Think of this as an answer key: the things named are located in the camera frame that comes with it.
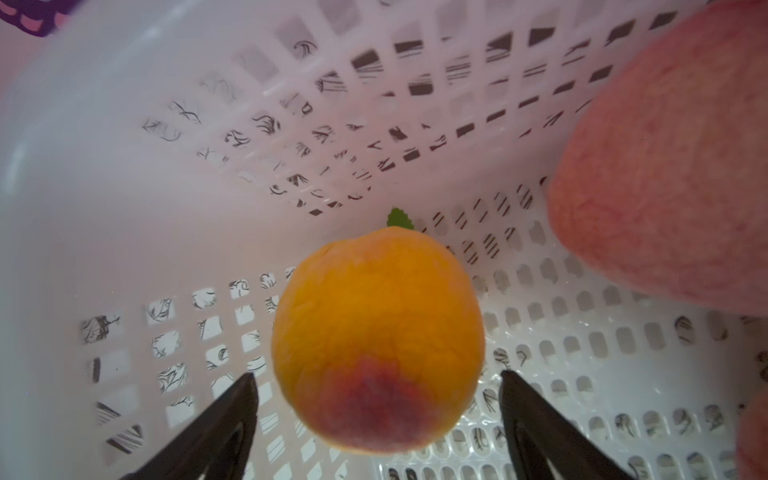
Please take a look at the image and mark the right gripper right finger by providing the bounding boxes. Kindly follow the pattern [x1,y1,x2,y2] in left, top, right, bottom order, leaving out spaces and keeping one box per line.
[499,370,631,480]

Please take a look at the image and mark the yellow-orange peach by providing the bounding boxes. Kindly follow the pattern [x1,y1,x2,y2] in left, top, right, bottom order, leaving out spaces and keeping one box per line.
[271,208,486,455]

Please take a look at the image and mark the white plastic basket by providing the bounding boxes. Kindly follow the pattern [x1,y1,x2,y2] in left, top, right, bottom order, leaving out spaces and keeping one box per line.
[1,1,767,479]

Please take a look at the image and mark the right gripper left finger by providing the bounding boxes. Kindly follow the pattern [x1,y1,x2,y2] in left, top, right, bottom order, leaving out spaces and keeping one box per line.
[124,372,259,480]

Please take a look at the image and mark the pink peach in basket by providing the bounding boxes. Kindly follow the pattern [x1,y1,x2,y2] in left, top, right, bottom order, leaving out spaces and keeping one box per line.
[548,1,767,316]

